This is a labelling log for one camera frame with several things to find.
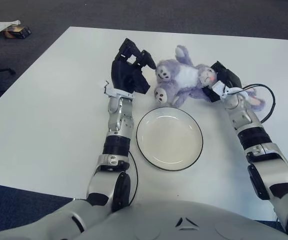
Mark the black cardboard box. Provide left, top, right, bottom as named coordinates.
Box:
left=5, top=24, right=32, bottom=40

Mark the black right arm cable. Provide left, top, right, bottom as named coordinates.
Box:
left=231, top=84, right=276, bottom=123

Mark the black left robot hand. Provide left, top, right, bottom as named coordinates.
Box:
left=110, top=38, right=157, bottom=95

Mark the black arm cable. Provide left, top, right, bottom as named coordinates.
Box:
left=103, top=80, right=139, bottom=203
left=231, top=84, right=276, bottom=123

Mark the white plate with black rim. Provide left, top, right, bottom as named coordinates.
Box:
left=135, top=107, right=204, bottom=172

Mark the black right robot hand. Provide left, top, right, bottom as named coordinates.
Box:
left=201, top=59, right=244, bottom=103

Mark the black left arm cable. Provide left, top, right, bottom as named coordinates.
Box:
left=103, top=80, right=139, bottom=203

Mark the grey robot torso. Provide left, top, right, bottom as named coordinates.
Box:
left=78, top=199, right=288, bottom=240

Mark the purple plush bunny doll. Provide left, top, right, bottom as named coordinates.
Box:
left=153, top=44, right=266, bottom=112

